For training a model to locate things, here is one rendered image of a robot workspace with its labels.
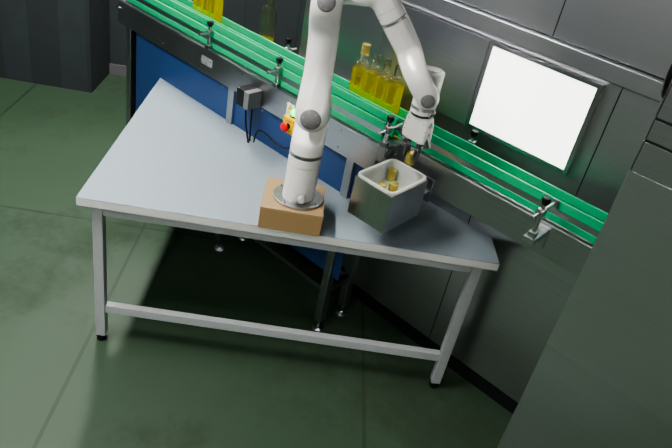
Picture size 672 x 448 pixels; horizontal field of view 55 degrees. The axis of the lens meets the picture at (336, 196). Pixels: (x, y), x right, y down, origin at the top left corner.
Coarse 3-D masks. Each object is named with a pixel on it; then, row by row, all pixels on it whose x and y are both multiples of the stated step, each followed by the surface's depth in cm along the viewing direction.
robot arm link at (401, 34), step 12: (396, 24) 203; (408, 24) 205; (396, 36) 205; (408, 36) 205; (396, 48) 208; (408, 48) 207; (420, 48) 208; (408, 60) 207; (420, 60) 205; (408, 72) 206; (420, 72) 205; (408, 84) 207; (420, 84) 205; (432, 84) 206; (420, 96) 207; (432, 96) 207; (432, 108) 209
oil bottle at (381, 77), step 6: (378, 72) 250; (384, 72) 249; (390, 72) 250; (378, 78) 250; (384, 78) 248; (378, 84) 251; (384, 84) 249; (372, 90) 254; (378, 90) 252; (372, 96) 254; (378, 96) 252; (378, 102) 253
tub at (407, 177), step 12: (372, 168) 235; (384, 168) 241; (396, 168) 244; (408, 168) 240; (372, 180) 238; (384, 180) 243; (396, 180) 245; (408, 180) 241; (420, 180) 233; (384, 192) 223; (396, 192) 223
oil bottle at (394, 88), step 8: (392, 80) 246; (400, 80) 246; (392, 88) 246; (400, 88) 247; (384, 96) 250; (392, 96) 248; (400, 96) 250; (384, 104) 251; (392, 104) 249; (392, 112) 251
